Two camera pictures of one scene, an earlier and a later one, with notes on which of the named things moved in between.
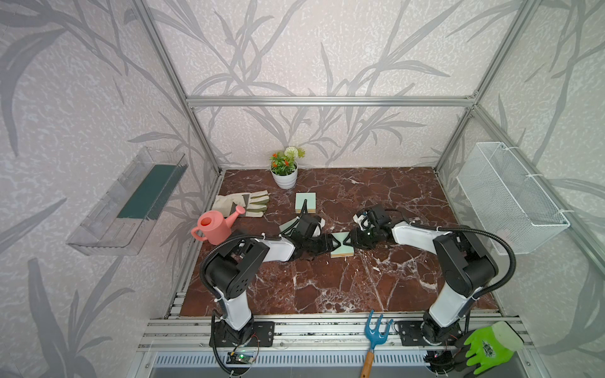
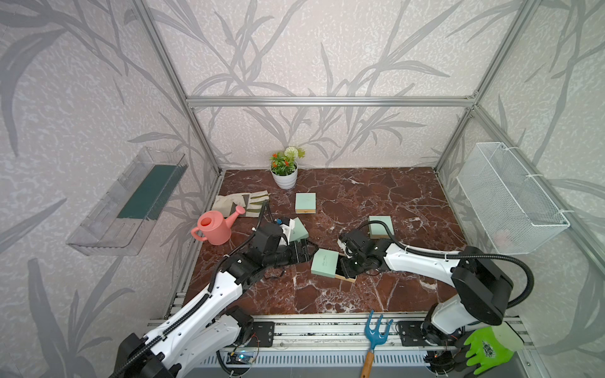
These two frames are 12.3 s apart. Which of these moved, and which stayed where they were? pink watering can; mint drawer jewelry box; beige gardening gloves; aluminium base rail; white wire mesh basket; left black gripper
Moved: left black gripper; mint drawer jewelry box
Stayed: aluminium base rail; pink watering can; beige gardening gloves; white wire mesh basket
